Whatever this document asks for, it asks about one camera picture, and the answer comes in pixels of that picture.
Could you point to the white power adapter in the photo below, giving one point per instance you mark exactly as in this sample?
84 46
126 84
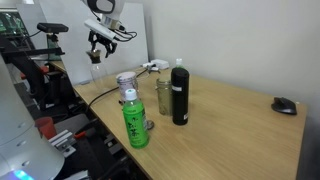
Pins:
146 64

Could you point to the red cup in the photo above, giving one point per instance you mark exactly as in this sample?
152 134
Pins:
45 127

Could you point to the small round metal object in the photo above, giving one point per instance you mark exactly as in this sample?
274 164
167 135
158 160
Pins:
150 124

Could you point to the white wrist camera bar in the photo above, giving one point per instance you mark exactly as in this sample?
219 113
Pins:
99 29

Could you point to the black camera on stand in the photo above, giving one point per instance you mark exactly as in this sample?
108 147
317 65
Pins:
52 27

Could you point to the small green plastic bottle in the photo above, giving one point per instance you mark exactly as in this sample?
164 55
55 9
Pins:
179 62

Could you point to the black thermos flask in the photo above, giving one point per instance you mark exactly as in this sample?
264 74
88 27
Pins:
180 100

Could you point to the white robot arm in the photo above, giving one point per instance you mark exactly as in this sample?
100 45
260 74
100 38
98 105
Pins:
23 143

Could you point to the green tea bottle white cap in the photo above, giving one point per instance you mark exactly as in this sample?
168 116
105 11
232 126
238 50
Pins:
135 123

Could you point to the aluminium extrusion piece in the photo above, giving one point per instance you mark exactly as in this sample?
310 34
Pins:
62 141

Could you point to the white power strip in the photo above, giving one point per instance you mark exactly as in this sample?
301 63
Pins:
160 63

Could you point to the transparent glass carafe bottle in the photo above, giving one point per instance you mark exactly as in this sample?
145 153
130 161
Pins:
99 76

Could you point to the black computer mouse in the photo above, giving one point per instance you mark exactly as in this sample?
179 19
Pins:
284 106

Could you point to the glass jar with beige lid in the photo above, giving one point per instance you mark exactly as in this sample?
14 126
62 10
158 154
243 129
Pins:
164 96

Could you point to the black metal stand frame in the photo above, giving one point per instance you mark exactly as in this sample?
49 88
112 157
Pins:
30 70

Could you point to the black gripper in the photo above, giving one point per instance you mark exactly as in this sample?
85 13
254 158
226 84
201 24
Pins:
101 38

